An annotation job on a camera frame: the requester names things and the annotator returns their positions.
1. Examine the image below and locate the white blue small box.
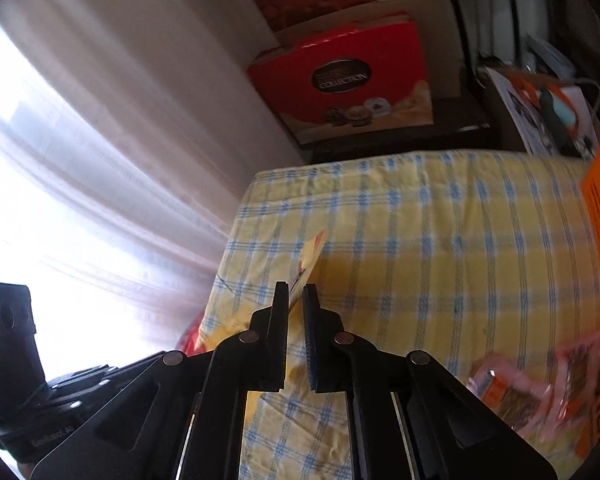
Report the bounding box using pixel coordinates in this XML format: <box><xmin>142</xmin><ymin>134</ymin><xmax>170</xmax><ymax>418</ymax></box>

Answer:
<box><xmin>525</xmin><ymin>35</ymin><xmax>571</xmax><ymax>73</ymax></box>

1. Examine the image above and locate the red snack packet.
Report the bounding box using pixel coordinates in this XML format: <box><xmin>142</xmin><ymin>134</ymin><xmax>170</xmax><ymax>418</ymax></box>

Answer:
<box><xmin>175</xmin><ymin>312</ymin><xmax>211</xmax><ymax>356</ymax></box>

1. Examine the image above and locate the yellow snack packet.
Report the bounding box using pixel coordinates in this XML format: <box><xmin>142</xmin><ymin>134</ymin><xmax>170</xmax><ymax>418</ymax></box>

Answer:
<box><xmin>245</xmin><ymin>230</ymin><xmax>331</xmax><ymax>423</ymax></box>

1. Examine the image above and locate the brown cardboard box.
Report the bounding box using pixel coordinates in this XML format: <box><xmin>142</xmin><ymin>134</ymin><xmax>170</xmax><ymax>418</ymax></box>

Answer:
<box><xmin>275</xmin><ymin>0</ymin><xmax>461</xmax><ymax>101</ymax></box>

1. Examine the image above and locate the light blue handheld device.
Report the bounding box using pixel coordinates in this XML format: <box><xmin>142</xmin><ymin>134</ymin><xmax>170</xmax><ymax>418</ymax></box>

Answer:
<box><xmin>540</xmin><ymin>87</ymin><xmax>581</xmax><ymax>131</ymax></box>

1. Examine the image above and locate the red chocolate gift box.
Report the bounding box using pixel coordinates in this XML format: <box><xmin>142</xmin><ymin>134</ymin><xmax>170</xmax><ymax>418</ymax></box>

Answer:
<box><xmin>245</xmin><ymin>22</ymin><xmax>436</xmax><ymax>146</ymax></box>

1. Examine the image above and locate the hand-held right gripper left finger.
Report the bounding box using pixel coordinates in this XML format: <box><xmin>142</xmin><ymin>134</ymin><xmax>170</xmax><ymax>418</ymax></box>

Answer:
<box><xmin>30</xmin><ymin>281</ymin><xmax>289</xmax><ymax>480</ymax></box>

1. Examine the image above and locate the yellow checked blanket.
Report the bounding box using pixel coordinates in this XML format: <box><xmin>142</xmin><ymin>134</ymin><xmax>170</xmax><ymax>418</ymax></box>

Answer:
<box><xmin>177</xmin><ymin>150</ymin><xmax>600</xmax><ymax>480</ymax></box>

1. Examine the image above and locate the pink orange snack packet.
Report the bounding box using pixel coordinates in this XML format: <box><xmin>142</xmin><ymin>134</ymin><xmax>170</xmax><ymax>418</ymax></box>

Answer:
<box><xmin>467</xmin><ymin>352</ymin><xmax>556</xmax><ymax>436</ymax></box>
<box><xmin>545</xmin><ymin>332</ymin><xmax>600</xmax><ymax>461</ymax></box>

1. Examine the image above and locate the white printed manual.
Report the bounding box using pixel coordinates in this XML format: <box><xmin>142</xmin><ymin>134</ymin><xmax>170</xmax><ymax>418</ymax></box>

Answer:
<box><xmin>485</xmin><ymin>65</ymin><xmax>556</xmax><ymax>156</ymax></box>

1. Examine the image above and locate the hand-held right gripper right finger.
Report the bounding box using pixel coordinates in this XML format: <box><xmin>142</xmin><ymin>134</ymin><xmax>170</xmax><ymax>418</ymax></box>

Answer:
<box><xmin>302</xmin><ymin>284</ymin><xmax>557</xmax><ymax>480</ymax></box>

